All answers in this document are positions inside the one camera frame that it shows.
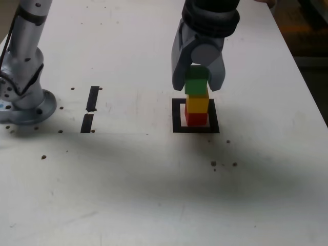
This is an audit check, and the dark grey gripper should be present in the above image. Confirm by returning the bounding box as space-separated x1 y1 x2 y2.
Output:
171 19 227 92

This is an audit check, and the green cube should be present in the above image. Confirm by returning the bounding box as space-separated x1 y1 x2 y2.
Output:
184 65 212 95

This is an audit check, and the yellow cube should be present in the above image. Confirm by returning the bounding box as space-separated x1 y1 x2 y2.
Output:
186 93 210 114

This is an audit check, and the red cube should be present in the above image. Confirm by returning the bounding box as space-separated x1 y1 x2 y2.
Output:
184 106 208 126

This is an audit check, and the black tape square outline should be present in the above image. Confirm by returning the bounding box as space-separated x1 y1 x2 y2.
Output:
171 98 220 134

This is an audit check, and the person's hand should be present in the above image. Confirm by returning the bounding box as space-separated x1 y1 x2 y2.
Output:
253 0 277 8

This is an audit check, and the dark wooden furniture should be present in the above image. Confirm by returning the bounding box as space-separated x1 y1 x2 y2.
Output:
271 0 328 68

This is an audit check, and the black tape strip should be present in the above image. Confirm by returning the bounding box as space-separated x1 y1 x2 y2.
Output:
80 86 100 134

